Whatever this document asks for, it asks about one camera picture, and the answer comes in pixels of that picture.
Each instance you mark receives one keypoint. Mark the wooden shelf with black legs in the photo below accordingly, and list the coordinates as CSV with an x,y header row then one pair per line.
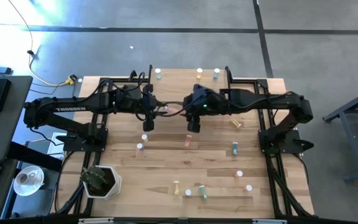
x,y
179,79

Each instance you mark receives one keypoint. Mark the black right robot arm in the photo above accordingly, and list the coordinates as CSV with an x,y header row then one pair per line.
x,y
259,99

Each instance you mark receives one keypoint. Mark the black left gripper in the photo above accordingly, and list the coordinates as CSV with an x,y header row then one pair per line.
x,y
148,124

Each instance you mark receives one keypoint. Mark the grey desk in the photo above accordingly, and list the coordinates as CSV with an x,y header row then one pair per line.
x,y
14,133

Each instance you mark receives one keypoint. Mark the white cup on saucer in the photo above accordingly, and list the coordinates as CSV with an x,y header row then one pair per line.
x,y
33,186

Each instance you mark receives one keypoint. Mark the green cactus plant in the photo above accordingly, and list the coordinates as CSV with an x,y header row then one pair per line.
x,y
93,179

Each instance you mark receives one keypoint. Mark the teal medicine bottle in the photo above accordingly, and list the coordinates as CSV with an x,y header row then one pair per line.
x,y
203,192
188,192
158,74

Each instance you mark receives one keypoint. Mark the white hexagonal plant pot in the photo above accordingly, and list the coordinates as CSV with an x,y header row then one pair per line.
x,y
115,183

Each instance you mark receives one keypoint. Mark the black support beam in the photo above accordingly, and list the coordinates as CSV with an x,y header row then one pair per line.
x,y
33,155

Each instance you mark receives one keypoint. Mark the white coffee cup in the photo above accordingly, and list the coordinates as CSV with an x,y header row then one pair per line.
x,y
22,183

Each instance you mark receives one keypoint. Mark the grey metal stand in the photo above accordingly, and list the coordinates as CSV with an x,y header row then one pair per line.
x,y
351,146

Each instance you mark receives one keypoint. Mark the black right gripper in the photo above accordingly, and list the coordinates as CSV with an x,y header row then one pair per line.
x,y
194,126

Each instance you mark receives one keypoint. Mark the blue medicine bottle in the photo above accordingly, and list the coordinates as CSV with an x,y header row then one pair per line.
x,y
216,73
235,148

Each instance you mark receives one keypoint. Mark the white box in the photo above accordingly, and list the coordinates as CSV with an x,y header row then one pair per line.
x,y
54,146

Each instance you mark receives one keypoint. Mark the red pill bottle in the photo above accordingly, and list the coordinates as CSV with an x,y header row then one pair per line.
x,y
139,146

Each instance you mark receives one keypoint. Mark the pink medicine bottle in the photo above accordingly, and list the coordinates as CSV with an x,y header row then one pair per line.
x,y
239,173
249,188
171,109
187,141

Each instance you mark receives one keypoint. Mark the black clamp knob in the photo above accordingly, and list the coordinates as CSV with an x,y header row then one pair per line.
x,y
132,74

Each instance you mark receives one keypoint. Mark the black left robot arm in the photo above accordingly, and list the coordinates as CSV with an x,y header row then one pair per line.
x,y
70,109

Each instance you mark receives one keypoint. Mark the yellow medicine bottle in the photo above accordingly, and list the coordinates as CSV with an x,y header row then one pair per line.
x,y
176,188
144,137
235,124
199,73

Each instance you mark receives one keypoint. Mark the white label strip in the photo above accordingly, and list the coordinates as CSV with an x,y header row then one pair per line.
x,y
269,221
95,221

